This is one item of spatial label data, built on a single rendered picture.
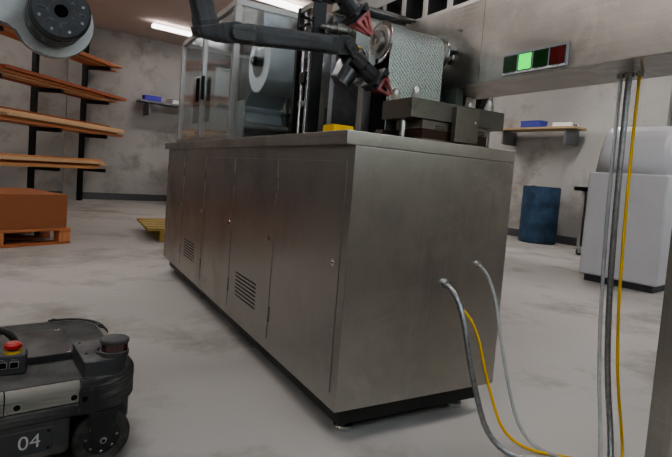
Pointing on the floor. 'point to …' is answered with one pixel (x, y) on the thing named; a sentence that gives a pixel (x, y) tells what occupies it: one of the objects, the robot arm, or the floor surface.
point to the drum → (539, 215)
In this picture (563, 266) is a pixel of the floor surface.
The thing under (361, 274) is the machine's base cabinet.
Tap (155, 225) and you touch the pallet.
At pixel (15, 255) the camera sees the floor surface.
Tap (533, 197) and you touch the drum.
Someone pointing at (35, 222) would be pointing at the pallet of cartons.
